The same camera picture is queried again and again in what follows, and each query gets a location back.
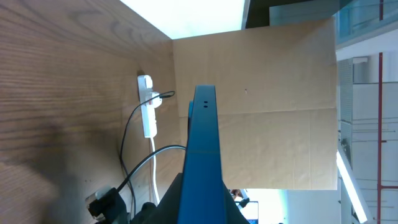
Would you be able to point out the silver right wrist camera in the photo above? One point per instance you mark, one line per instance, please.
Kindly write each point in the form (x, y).
(97, 195)

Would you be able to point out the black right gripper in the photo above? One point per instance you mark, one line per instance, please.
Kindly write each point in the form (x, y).
(110, 209)

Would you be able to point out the blue Galaxy smartphone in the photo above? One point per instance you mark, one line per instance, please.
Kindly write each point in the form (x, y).
(202, 189)

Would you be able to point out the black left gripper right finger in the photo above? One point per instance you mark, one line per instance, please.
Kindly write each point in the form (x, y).
(233, 215)

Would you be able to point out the brown cardboard panel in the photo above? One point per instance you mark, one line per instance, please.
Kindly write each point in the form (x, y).
(276, 102)

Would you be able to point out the white USB charger adapter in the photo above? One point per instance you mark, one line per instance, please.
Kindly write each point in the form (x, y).
(156, 100)

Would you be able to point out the white power strip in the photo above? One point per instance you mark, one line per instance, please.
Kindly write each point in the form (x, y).
(145, 85)

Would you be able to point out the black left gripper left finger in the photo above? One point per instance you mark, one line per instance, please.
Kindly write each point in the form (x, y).
(167, 210)

